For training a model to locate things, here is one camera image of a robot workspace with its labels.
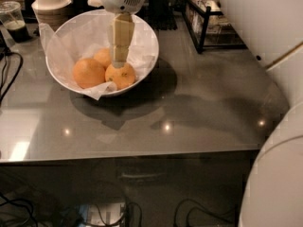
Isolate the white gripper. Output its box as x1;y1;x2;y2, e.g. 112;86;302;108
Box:
101;0;145;68

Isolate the orange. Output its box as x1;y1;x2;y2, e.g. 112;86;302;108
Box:
93;47;112;68
73;58;105;89
105;62;136;90

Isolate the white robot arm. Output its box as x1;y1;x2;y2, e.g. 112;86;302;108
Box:
217;0;303;227

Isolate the white paper bowl liner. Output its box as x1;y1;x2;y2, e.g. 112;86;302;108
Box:
38;7;156;101

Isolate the white bowl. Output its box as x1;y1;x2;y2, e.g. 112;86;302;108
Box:
45;9;160;98

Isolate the dark cup holder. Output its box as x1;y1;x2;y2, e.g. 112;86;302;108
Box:
148;0;177;30

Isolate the plastic cup with dark drink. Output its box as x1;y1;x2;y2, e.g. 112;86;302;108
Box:
0;1;30;43

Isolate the black wire basket organizer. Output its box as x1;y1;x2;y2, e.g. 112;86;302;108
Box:
182;0;246;54

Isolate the black cable on table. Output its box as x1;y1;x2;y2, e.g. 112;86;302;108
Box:
0;45;25;104

